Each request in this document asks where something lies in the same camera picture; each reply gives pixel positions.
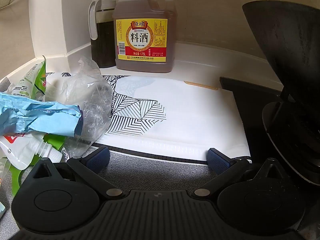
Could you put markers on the blue wrapper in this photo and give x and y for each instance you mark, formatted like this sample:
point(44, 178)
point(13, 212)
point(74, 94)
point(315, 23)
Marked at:
point(45, 117)

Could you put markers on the black gas stove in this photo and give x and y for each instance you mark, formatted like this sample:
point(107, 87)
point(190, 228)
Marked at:
point(250, 105)

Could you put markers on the white geometric print cutting board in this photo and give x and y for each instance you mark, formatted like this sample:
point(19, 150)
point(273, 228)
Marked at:
point(187, 120)

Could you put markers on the grey fabric mat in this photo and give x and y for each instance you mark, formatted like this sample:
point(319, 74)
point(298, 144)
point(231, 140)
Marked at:
point(155, 177)

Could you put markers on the black wok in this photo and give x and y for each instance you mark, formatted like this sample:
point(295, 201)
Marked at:
point(287, 42)

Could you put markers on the dark sauce dispenser bottle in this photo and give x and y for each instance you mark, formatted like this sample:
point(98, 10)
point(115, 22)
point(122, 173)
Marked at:
point(102, 42)

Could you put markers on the green and white pouch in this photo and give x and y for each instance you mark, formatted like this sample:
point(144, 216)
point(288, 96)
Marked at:
point(37, 77)

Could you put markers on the yellow red seasoning box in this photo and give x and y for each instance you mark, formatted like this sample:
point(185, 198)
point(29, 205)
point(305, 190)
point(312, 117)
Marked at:
point(142, 42)

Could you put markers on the white spout pouch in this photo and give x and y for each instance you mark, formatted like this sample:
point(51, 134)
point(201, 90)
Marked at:
point(20, 150)

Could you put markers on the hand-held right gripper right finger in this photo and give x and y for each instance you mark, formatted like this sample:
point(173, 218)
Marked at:
point(217, 161)

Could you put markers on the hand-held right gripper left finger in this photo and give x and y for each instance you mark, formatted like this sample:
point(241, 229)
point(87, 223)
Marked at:
point(98, 158)

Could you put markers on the trash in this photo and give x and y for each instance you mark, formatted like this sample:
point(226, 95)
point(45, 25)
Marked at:
point(95, 105)

